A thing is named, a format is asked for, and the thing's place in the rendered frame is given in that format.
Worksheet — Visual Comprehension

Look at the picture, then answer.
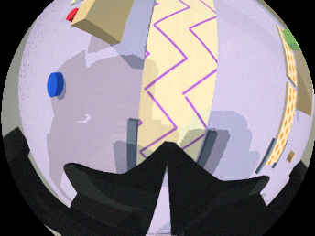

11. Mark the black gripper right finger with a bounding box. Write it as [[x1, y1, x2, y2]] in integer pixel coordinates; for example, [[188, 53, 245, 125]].
[[166, 141, 270, 236]]

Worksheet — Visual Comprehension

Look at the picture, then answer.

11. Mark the orange cube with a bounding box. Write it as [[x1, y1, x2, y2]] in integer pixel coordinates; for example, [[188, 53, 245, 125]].
[[287, 151, 295, 163]]

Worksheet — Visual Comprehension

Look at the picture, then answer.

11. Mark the tan open-top rectangular tray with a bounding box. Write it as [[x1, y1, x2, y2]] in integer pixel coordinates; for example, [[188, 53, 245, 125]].
[[58, 0, 315, 119]]

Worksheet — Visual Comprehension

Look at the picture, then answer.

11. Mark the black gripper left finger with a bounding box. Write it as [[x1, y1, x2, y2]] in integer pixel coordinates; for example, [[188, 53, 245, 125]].
[[63, 141, 171, 233]]

